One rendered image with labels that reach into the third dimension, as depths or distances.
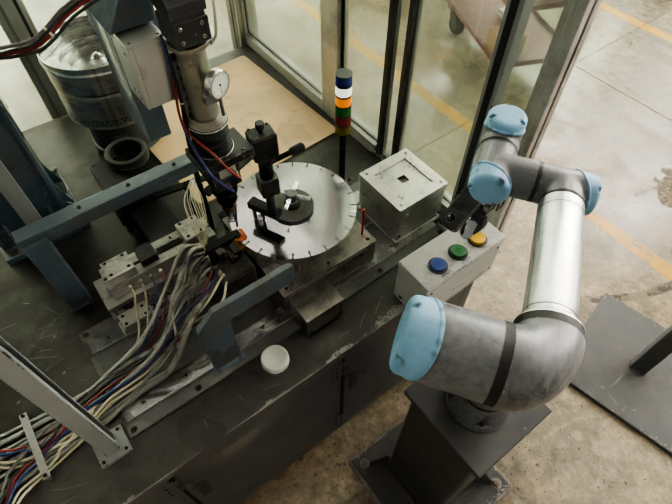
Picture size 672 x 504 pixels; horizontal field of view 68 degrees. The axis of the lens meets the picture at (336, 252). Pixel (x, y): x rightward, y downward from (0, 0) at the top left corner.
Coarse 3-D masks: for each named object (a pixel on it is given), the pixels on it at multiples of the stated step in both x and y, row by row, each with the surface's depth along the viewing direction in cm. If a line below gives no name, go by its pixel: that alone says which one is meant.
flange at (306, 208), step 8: (304, 192) 132; (280, 200) 130; (304, 200) 130; (312, 200) 130; (288, 208) 127; (296, 208) 127; (304, 208) 128; (312, 208) 128; (280, 216) 127; (288, 216) 126; (296, 216) 127; (304, 216) 127
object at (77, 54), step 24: (72, 24) 155; (48, 48) 147; (72, 48) 154; (96, 48) 157; (48, 72) 142; (72, 72) 139; (96, 72) 140; (72, 96) 146; (96, 96) 146; (120, 96) 148; (96, 120) 152; (120, 120) 154; (96, 144) 169
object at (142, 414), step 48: (192, 96) 88; (240, 144) 101; (384, 240) 148; (240, 288) 129; (288, 288) 127; (336, 288) 138; (96, 336) 129; (192, 336) 129; (240, 336) 129; (288, 336) 130; (192, 384) 122
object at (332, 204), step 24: (288, 168) 138; (312, 168) 138; (240, 192) 133; (312, 192) 133; (336, 192) 133; (240, 216) 128; (312, 216) 128; (336, 216) 128; (264, 240) 123; (288, 240) 123; (312, 240) 123; (336, 240) 123
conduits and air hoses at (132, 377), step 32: (192, 224) 130; (192, 256) 124; (224, 288) 120; (192, 320) 115; (128, 352) 122; (160, 352) 120; (96, 384) 120; (128, 384) 118; (96, 416) 117; (64, 448) 112; (32, 480) 108
